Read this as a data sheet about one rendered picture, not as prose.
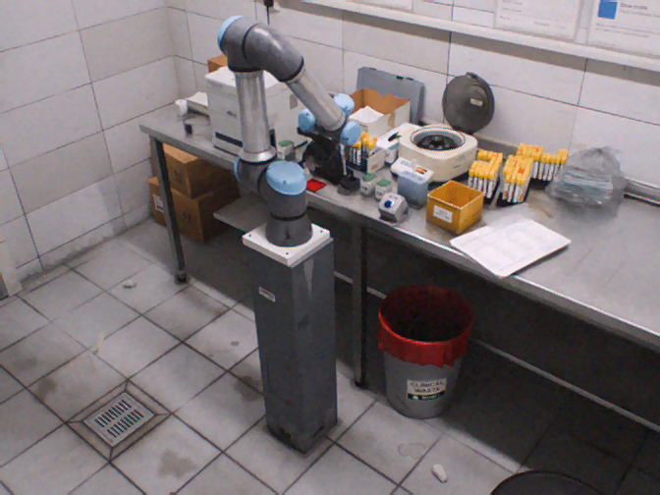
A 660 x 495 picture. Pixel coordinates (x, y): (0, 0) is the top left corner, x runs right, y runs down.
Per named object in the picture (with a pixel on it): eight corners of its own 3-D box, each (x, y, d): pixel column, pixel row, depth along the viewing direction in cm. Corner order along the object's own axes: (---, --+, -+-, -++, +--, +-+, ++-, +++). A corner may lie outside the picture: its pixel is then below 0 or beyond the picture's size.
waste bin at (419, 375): (355, 397, 273) (355, 313, 247) (406, 348, 295) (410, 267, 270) (433, 444, 252) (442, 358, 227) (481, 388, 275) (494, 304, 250)
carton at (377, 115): (319, 142, 270) (318, 107, 262) (362, 119, 288) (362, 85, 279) (367, 159, 257) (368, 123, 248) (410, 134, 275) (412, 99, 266)
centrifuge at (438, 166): (381, 171, 249) (382, 141, 242) (434, 146, 264) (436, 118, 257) (429, 194, 233) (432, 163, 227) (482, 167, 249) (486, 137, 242)
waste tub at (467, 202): (424, 221, 220) (426, 194, 214) (448, 205, 227) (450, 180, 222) (458, 236, 212) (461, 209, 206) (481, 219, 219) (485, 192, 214)
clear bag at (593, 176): (541, 196, 230) (550, 148, 220) (549, 174, 243) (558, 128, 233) (621, 211, 221) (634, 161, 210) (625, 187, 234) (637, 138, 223)
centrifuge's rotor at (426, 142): (407, 154, 248) (408, 137, 244) (434, 141, 256) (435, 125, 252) (438, 168, 238) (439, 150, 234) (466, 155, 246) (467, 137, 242)
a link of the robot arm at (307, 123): (318, 116, 206) (344, 109, 212) (295, 106, 213) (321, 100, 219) (317, 140, 210) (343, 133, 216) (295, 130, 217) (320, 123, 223)
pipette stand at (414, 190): (394, 200, 231) (395, 175, 225) (407, 192, 235) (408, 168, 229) (416, 210, 225) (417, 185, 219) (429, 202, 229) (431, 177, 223)
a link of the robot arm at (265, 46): (288, 22, 170) (370, 127, 208) (262, 14, 177) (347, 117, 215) (261, 58, 169) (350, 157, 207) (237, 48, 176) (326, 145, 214)
